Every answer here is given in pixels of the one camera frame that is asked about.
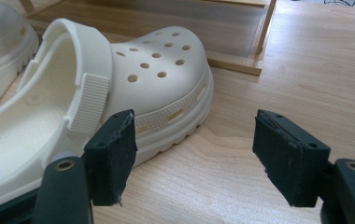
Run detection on wooden shoe rack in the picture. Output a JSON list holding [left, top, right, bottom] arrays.
[[19, 0, 277, 77]]

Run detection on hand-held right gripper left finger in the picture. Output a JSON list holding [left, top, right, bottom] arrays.
[[83, 108, 138, 207]]

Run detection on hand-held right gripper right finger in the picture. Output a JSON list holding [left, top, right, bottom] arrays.
[[252, 108, 332, 208]]

